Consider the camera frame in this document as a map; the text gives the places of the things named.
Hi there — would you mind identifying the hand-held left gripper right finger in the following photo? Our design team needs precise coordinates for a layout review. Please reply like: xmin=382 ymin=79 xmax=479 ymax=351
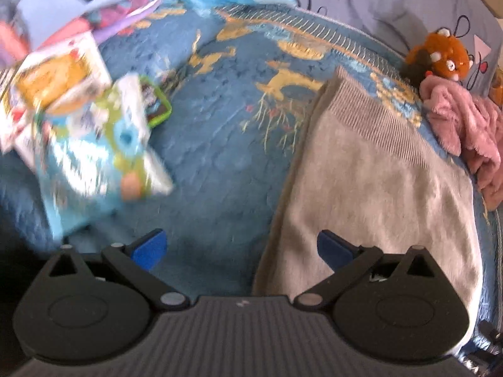
xmin=294 ymin=230 xmax=446 ymax=310

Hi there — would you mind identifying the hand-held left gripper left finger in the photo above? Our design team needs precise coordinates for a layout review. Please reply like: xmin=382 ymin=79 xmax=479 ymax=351
xmin=39 ymin=228 xmax=190 ymax=310

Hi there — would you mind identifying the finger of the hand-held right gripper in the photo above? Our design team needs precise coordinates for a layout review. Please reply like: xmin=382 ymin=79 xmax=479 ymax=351
xmin=466 ymin=320 xmax=503 ymax=377

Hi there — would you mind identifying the taupe knit sweater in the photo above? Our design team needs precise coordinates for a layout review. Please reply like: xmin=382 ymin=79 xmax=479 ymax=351
xmin=251 ymin=65 xmax=484 ymax=323

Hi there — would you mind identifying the pile of folded clothes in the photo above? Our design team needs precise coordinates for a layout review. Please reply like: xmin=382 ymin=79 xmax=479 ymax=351
xmin=0 ymin=0 xmax=166 ymax=52

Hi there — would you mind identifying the blue green snack bag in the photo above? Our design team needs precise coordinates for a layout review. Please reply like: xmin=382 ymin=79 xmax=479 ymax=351
xmin=33 ymin=73 xmax=175 ymax=240

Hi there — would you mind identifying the blue floral quilt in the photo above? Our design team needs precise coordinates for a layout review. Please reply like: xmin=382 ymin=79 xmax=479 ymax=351
xmin=0 ymin=0 xmax=503 ymax=354

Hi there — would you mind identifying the green edged small packet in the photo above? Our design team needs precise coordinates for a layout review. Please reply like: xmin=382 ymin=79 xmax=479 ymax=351
xmin=137 ymin=74 xmax=174 ymax=128

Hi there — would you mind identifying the pink fuzzy garment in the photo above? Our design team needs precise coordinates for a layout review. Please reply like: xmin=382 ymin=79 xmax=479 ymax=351
xmin=420 ymin=74 xmax=503 ymax=210

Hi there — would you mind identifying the yellow cracker packet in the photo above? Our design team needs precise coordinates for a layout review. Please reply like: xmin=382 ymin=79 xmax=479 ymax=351
xmin=16 ymin=55 xmax=89 ymax=107

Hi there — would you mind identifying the playing card box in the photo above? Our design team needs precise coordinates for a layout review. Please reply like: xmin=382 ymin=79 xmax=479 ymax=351
xmin=0 ymin=31 xmax=113 ymax=169

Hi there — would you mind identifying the red panda plush toy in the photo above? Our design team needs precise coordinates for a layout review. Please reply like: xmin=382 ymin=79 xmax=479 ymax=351
xmin=401 ymin=27 xmax=474 ymax=89

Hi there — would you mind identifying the orange snack bag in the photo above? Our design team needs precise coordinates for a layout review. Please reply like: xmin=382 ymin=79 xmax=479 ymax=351
xmin=487 ymin=74 xmax=503 ymax=105

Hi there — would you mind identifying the pink floral folded garment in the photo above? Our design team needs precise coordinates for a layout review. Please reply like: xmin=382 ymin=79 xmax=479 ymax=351
xmin=84 ymin=0 xmax=158 ymax=32

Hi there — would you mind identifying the coral folded garment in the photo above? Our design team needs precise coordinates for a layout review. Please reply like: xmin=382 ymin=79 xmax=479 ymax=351
xmin=0 ymin=21 xmax=30 ymax=61

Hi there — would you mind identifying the grey printed sheet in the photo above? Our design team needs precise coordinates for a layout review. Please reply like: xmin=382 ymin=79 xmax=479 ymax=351
xmin=285 ymin=0 xmax=503 ymax=103

